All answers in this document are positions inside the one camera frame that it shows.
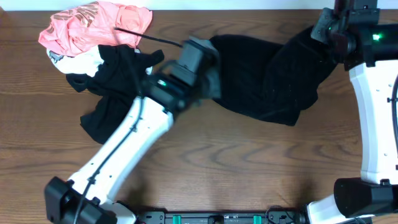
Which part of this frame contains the left black cable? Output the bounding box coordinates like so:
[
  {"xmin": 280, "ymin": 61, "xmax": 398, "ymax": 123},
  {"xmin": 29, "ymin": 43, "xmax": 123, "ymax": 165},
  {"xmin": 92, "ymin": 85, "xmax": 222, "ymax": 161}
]
[{"xmin": 73, "ymin": 27, "xmax": 184, "ymax": 224}]

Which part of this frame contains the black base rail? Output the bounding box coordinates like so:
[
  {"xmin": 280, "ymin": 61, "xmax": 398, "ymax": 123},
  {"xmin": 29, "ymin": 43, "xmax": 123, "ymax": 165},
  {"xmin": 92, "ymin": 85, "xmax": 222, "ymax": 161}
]
[{"xmin": 137, "ymin": 209, "xmax": 308, "ymax": 224}]

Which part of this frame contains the pink printed shirt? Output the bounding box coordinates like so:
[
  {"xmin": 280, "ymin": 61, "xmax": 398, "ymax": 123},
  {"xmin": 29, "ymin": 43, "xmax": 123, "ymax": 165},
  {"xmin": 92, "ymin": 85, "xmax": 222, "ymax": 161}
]
[{"xmin": 38, "ymin": 1, "xmax": 153, "ymax": 57}]

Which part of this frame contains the white printed shirt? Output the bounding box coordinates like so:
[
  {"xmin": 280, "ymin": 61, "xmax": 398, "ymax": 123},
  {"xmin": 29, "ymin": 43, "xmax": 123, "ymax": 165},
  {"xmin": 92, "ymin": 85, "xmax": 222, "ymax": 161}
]
[{"xmin": 46, "ymin": 45, "xmax": 164, "ymax": 79}]

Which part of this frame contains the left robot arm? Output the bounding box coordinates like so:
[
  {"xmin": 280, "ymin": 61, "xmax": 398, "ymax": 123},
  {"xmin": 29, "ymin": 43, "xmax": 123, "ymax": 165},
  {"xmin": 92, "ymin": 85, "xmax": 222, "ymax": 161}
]
[{"xmin": 44, "ymin": 37, "xmax": 221, "ymax": 224}]

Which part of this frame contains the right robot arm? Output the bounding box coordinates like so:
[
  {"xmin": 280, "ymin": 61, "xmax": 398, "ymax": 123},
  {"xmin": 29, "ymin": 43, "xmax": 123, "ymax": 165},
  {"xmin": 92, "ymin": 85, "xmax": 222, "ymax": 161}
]
[{"xmin": 305, "ymin": 0, "xmax": 397, "ymax": 223}]

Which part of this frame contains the black crumpled garment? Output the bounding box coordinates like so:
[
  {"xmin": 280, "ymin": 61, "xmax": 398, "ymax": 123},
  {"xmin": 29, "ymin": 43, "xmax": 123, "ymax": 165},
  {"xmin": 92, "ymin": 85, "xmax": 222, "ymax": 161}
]
[{"xmin": 66, "ymin": 50, "xmax": 164, "ymax": 144}]

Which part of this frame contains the black velvet skirt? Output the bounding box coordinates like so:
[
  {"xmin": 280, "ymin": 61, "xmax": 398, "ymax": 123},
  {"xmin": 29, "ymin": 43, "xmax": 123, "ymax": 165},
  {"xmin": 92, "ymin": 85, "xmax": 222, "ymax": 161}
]
[{"xmin": 210, "ymin": 28, "xmax": 337, "ymax": 126}]

